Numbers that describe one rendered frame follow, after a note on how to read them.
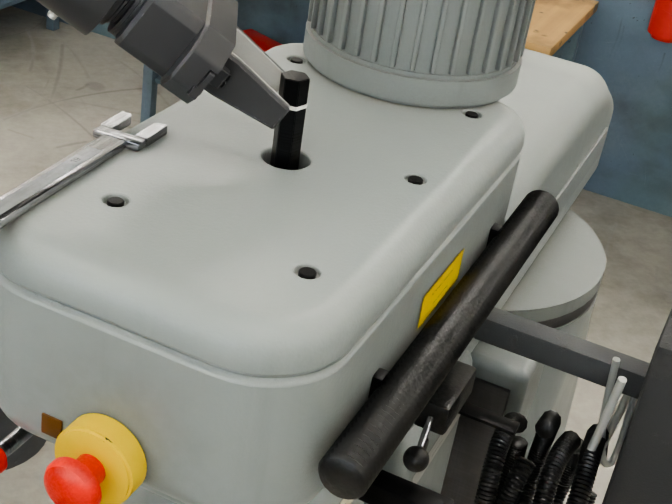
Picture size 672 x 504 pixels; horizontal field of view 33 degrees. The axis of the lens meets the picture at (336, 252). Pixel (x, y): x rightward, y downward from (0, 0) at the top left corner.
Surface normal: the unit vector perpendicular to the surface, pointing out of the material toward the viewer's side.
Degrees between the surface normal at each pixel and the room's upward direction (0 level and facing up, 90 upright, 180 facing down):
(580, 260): 0
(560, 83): 0
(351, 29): 90
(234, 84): 90
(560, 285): 0
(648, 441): 90
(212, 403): 90
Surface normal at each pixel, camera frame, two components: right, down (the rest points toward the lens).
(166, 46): 0.05, 0.51
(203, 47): 0.49, -0.11
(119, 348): -0.42, 0.41
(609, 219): 0.14, -0.85
